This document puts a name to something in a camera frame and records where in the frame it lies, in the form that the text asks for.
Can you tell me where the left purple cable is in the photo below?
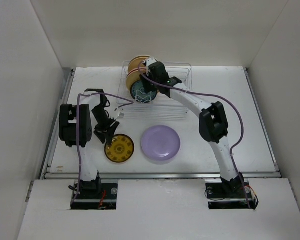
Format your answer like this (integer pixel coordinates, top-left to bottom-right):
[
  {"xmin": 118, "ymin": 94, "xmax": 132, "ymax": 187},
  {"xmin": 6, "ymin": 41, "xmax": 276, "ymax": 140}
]
[{"xmin": 70, "ymin": 92, "xmax": 136, "ymax": 208}]

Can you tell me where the teal patterned small plate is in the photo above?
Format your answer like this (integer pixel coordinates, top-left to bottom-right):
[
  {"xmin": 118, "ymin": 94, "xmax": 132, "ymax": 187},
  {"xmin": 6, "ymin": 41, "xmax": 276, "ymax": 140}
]
[{"xmin": 130, "ymin": 80, "xmax": 158, "ymax": 104}]

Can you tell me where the white wire dish rack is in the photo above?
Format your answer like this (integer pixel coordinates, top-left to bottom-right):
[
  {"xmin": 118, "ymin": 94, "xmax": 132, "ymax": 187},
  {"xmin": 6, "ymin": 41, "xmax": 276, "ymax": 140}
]
[{"xmin": 116, "ymin": 61, "xmax": 188, "ymax": 121}]

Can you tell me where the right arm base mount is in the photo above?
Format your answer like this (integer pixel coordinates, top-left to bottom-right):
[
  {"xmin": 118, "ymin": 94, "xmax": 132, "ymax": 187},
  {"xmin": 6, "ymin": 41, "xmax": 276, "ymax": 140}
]
[{"xmin": 204, "ymin": 179, "xmax": 260, "ymax": 210}]

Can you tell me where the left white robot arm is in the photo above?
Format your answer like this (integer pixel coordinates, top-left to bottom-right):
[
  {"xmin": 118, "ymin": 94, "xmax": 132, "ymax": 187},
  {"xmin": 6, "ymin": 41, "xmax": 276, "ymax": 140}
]
[{"xmin": 59, "ymin": 88, "xmax": 120, "ymax": 199}]

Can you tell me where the pink plastic plate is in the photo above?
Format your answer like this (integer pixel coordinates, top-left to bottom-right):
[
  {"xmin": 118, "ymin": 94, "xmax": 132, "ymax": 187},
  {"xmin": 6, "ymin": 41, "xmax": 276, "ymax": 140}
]
[{"xmin": 127, "ymin": 68, "xmax": 140, "ymax": 77}]

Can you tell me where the amber patterned small plate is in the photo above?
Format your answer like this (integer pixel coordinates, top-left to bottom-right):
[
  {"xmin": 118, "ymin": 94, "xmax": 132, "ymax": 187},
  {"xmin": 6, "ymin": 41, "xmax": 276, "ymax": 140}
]
[{"xmin": 104, "ymin": 134, "xmax": 135, "ymax": 164}]

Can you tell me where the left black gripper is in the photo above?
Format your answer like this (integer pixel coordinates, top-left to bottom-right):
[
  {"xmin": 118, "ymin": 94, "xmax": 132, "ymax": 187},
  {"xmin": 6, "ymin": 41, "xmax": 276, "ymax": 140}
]
[{"xmin": 91, "ymin": 105, "xmax": 119, "ymax": 145}]

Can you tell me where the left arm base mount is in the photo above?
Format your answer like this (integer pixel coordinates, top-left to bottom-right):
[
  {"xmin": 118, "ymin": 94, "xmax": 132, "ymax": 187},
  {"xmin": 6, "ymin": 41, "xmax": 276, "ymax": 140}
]
[{"xmin": 69, "ymin": 181, "xmax": 118, "ymax": 211}]

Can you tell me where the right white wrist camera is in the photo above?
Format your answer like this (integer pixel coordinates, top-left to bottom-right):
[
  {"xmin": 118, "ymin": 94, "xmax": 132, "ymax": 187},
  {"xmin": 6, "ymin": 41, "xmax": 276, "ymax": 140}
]
[{"xmin": 142, "ymin": 57, "xmax": 158, "ymax": 68}]

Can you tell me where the purple plastic plate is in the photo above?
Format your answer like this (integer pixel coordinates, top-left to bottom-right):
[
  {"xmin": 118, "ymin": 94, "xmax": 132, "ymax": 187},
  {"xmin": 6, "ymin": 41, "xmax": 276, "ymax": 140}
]
[{"xmin": 140, "ymin": 125, "xmax": 181, "ymax": 163}]

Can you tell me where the aluminium table frame rail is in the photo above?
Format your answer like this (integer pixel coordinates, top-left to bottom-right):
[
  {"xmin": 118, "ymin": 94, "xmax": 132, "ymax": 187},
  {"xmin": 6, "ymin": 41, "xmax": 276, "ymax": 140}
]
[{"xmin": 39, "ymin": 67, "xmax": 282, "ymax": 180}]

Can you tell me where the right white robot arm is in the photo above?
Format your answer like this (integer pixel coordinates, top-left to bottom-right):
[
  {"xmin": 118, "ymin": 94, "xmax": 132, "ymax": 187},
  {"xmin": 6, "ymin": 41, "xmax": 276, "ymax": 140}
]
[{"xmin": 137, "ymin": 57, "xmax": 245, "ymax": 197}]

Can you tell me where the yellow plastic plate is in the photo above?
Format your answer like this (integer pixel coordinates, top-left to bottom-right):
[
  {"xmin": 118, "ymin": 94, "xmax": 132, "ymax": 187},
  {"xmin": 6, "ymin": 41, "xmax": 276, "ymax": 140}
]
[
  {"xmin": 125, "ymin": 71, "xmax": 140, "ymax": 97},
  {"xmin": 127, "ymin": 55, "xmax": 151, "ymax": 73}
]

